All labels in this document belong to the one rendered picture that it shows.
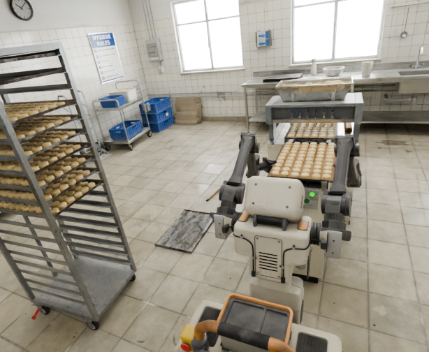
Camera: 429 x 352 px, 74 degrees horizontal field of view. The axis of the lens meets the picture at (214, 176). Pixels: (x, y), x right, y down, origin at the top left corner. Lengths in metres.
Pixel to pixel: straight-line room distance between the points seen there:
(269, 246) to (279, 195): 0.19
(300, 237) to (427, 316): 1.50
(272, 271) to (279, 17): 4.99
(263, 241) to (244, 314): 0.26
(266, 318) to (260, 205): 0.38
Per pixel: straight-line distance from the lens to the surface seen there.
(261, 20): 5.79
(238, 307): 1.10
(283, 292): 1.33
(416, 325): 2.37
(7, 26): 5.27
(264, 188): 1.08
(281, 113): 2.53
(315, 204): 1.90
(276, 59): 5.76
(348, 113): 2.49
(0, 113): 1.64
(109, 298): 2.38
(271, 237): 1.08
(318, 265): 2.25
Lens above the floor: 1.78
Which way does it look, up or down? 27 degrees down
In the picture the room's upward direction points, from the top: 8 degrees counter-clockwise
